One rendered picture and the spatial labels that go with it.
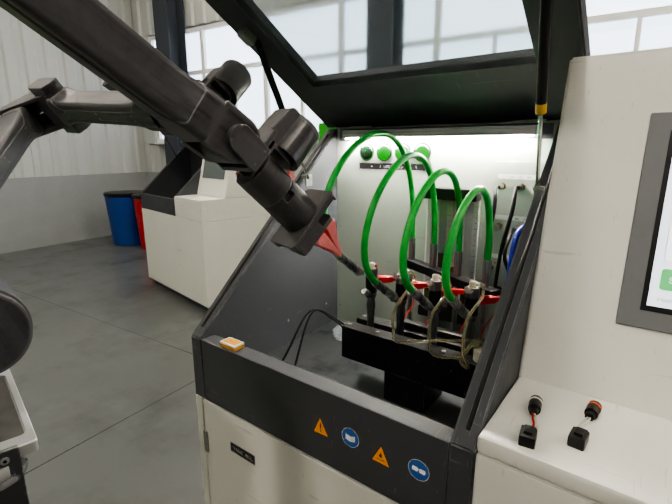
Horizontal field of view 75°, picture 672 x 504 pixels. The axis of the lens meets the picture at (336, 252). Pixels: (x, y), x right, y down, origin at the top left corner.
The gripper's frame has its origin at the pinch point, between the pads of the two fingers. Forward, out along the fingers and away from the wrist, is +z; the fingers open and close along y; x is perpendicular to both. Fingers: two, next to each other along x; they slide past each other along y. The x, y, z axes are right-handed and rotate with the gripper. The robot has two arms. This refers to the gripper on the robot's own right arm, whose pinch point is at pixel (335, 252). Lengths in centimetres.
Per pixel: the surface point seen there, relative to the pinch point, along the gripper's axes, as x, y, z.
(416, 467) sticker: -12.8, -20.6, 29.1
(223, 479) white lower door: 37, -51, 40
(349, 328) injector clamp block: 20.1, -4.3, 31.9
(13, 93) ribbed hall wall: 698, 67, -58
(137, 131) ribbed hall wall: 757, 152, 93
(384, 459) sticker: -6.9, -22.7, 28.9
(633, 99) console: -24, 48, 16
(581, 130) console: -17.2, 42.7, 17.0
